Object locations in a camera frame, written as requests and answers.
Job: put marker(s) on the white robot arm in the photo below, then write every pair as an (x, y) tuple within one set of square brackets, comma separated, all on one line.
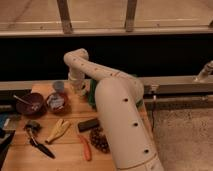
[(130, 144)]

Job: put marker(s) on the metal spoon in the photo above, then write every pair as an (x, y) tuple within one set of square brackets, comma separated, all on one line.
[(34, 106)]

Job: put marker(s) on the orange carrot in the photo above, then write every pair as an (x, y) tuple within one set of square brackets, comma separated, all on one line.
[(86, 148)]

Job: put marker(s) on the green plastic tray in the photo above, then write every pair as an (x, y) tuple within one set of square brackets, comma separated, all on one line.
[(91, 93)]

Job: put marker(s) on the red bowl with foil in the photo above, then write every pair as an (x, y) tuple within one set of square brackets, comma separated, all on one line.
[(57, 102)]

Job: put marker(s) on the bunch of dark grapes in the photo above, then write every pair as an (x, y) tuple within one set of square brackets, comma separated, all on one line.
[(98, 140)]

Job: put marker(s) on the yellow banana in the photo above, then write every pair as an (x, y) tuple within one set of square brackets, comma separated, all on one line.
[(58, 130)]

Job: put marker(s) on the dark red bowl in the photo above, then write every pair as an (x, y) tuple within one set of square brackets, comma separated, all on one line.
[(32, 98)]

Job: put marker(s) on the black rectangular block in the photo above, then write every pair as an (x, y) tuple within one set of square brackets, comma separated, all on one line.
[(88, 124)]

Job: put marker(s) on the black-handled kitchen tool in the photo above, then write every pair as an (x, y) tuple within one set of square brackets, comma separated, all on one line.
[(32, 128)]

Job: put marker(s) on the yellow-white gripper body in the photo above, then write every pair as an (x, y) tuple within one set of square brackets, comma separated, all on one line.
[(80, 87)]

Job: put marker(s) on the grey-blue cup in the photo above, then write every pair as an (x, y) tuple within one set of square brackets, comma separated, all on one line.
[(58, 86)]

